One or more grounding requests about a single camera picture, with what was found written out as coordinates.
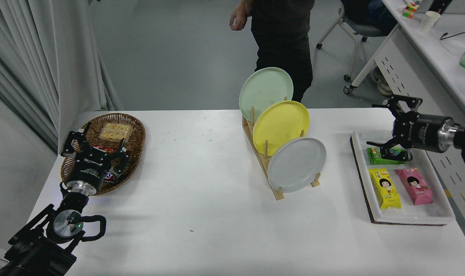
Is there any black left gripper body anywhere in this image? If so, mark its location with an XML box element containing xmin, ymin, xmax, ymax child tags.
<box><xmin>65</xmin><ymin>149</ymin><xmax>113</xmax><ymax>189</ymax></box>

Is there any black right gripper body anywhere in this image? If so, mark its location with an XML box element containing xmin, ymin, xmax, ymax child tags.
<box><xmin>393</xmin><ymin>111</ymin><xmax>445</xmax><ymax>153</ymax></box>

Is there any grey plate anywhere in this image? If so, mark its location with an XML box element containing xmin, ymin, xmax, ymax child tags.
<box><xmin>267</xmin><ymin>137</ymin><xmax>327</xmax><ymax>193</ymax></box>

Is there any yellow plate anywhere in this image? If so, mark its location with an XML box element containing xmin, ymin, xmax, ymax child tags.
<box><xmin>253</xmin><ymin>100</ymin><xmax>310</xmax><ymax>157</ymax></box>

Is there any wooden plate rack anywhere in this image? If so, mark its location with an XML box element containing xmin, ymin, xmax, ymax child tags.
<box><xmin>242</xmin><ymin>97</ymin><xmax>322</xmax><ymax>201</ymax></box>

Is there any pale green plate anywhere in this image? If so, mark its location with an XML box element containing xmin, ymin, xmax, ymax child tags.
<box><xmin>239</xmin><ymin>67</ymin><xmax>294</xmax><ymax>123</ymax></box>

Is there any person's hand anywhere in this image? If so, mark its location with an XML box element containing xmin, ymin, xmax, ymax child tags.
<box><xmin>230</xmin><ymin>4</ymin><xmax>252</xmax><ymax>31</ymax></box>

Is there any brown candy bar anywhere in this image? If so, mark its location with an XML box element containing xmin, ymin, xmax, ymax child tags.
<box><xmin>102</xmin><ymin>171</ymin><xmax>122</xmax><ymax>186</ymax></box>

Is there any brown wicker basket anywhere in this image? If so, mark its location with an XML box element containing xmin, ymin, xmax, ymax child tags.
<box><xmin>61</xmin><ymin>112</ymin><xmax>146</xmax><ymax>196</ymax></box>

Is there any clear pack of biscuits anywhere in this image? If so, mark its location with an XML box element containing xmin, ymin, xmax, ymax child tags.
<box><xmin>99</xmin><ymin>122</ymin><xmax>134</xmax><ymax>141</ymax></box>

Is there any green snack pack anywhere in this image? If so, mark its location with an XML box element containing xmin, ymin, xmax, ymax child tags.
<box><xmin>367</xmin><ymin>147</ymin><xmax>408</xmax><ymax>166</ymax></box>

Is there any pink snack pack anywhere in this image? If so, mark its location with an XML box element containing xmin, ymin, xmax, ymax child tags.
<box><xmin>396</xmin><ymin>168</ymin><xmax>433</xmax><ymax>205</ymax></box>

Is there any yellow snack pack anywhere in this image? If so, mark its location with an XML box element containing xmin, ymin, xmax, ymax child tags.
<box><xmin>368</xmin><ymin>168</ymin><xmax>402</xmax><ymax>210</ymax></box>

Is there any white foam tray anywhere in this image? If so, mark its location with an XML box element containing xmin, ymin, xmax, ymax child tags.
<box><xmin>350</xmin><ymin>130</ymin><xmax>456</xmax><ymax>226</ymax></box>

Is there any grey office chair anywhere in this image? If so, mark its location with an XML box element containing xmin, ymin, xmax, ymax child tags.
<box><xmin>316</xmin><ymin>3</ymin><xmax>394</xmax><ymax>83</ymax></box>

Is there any white paper cup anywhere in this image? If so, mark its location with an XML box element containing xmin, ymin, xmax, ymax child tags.
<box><xmin>419</xmin><ymin>11</ymin><xmax>442</xmax><ymax>32</ymax></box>

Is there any pale grey curtain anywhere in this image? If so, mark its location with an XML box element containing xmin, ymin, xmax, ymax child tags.
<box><xmin>0</xmin><ymin>0</ymin><xmax>123</xmax><ymax>154</ymax></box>

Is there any colourful puzzle cube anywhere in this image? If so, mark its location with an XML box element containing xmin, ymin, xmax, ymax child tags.
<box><xmin>403</xmin><ymin>3</ymin><xmax>420</xmax><ymax>19</ymax></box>

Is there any black device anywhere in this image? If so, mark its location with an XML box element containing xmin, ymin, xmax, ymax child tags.
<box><xmin>428</xmin><ymin>0</ymin><xmax>453</xmax><ymax>15</ymax></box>

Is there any thin black cable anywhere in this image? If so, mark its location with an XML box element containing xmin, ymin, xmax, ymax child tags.
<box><xmin>441</xmin><ymin>32</ymin><xmax>465</xmax><ymax>46</ymax></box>

